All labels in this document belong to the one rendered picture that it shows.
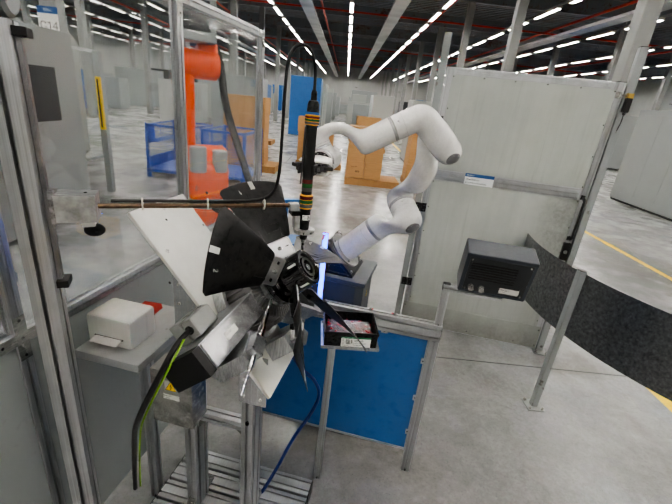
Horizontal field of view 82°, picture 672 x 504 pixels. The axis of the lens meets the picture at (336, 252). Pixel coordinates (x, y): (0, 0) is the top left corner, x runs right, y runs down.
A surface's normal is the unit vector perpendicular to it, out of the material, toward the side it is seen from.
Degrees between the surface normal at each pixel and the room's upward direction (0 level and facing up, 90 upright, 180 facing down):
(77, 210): 90
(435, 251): 90
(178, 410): 90
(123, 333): 90
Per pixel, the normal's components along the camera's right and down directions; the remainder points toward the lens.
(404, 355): -0.22, 0.33
